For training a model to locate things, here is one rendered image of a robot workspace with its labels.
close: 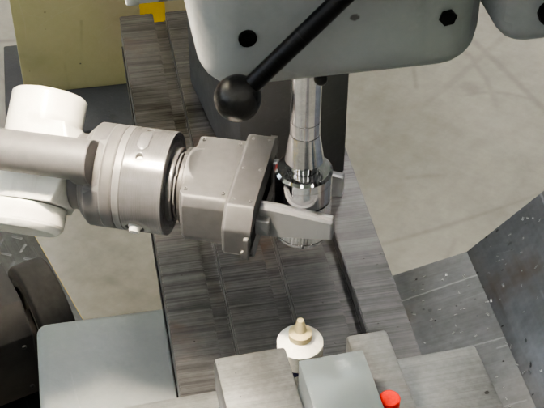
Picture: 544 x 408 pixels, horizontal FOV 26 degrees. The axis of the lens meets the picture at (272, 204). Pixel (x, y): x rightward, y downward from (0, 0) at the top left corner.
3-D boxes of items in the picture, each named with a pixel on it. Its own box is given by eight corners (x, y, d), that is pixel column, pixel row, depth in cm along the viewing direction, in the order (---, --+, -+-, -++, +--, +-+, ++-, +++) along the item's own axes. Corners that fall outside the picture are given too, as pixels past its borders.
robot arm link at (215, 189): (248, 204, 90) (99, 184, 92) (250, 291, 97) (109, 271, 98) (280, 107, 99) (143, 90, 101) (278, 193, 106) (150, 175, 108)
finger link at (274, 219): (333, 239, 96) (259, 228, 97) (334, 210, 94) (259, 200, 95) (330, 252, 95) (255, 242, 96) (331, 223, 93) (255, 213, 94)
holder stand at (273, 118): (240, 194, 128) (236, 40, 115) (189, 81, 144) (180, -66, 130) (345, 173, 131) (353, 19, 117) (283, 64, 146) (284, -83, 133)
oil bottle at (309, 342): (319, 422, 105) (322, 338, 98) (274, 418, 105) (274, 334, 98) (322, 386, 108) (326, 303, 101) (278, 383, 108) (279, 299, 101)
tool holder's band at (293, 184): (272, 159, 97) (272, 150, 97) (329, 157, 98) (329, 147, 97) (277, 197, 94) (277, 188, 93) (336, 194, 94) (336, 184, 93)
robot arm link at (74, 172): (131, 238, 103) (7, 220, 105) (152, 120, 105) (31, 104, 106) (97, 214, 92) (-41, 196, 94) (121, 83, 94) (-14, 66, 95)
